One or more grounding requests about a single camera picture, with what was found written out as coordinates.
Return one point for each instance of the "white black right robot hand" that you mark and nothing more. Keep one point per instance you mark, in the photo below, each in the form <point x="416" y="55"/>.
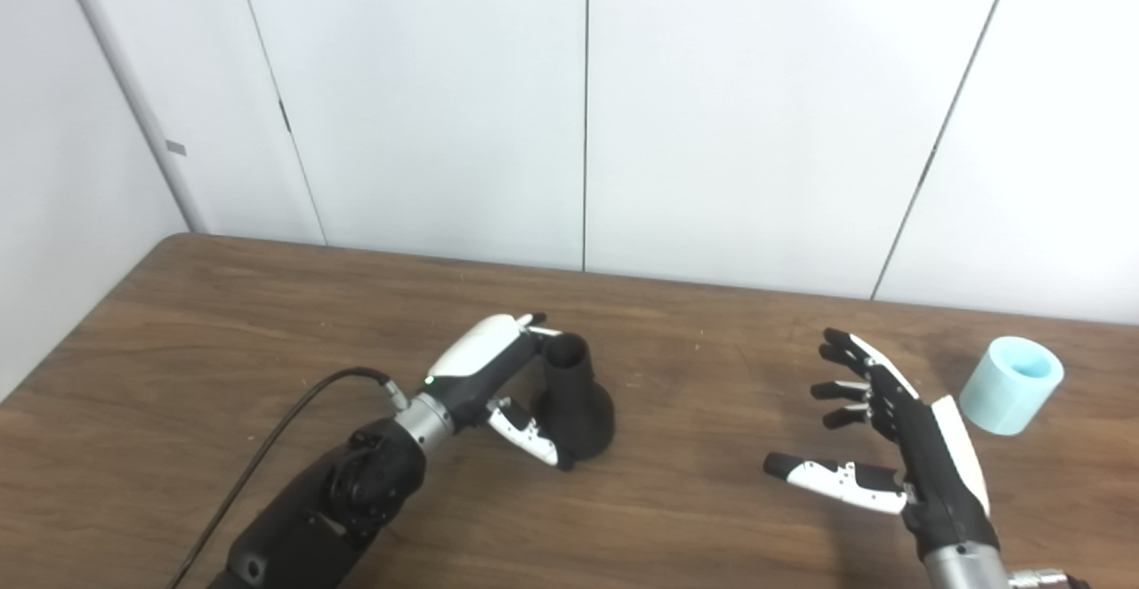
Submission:
<point x="939" y="473"/>

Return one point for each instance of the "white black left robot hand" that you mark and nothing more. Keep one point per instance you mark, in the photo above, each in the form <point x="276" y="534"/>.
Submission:
<point x="476" y="358"/>

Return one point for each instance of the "black flared nozzle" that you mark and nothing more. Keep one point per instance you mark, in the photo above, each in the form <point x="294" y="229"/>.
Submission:
<point x="583" y="420"/>

